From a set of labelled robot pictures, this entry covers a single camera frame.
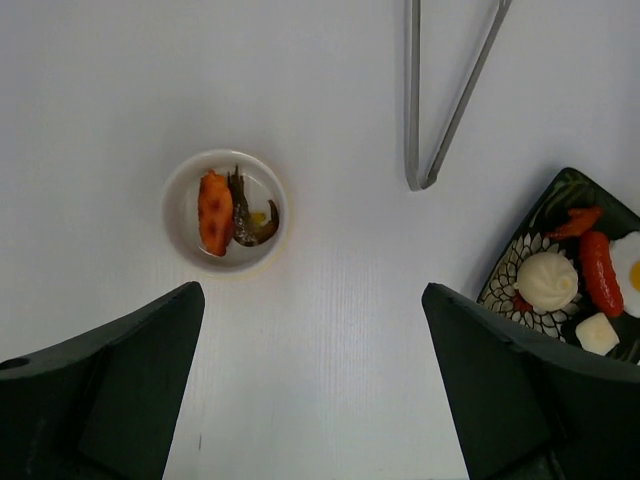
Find black patterned square plate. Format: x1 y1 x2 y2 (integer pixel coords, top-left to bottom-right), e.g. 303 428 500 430
478 168 639 363

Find cream tofu block toy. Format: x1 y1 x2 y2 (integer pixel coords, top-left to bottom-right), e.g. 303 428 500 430
575 313 620 356

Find red sausage toy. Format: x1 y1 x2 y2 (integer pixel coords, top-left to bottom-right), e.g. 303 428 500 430
579 230 624 318

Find small red shrimp toy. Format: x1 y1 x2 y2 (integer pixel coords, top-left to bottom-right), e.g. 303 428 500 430
545 205 604 241

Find orange fried cutlet toy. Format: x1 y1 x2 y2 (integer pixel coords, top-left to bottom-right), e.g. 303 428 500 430
198 170 234 257

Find cream pink lunch box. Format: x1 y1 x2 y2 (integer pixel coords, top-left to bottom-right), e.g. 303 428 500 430
162 149 291 276

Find fried egg toy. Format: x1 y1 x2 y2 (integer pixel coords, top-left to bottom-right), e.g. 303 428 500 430
610 231 639 318

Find white steamed bun toy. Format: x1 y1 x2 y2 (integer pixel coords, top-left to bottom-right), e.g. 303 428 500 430
515 252 579 312

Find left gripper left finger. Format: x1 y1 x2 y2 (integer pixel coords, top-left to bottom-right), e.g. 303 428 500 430
1 282 205 479

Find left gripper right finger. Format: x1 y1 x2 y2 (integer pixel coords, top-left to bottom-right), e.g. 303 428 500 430
422 283 639 479

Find metal tongs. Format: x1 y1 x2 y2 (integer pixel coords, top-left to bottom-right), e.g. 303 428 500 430
403 1 512 192

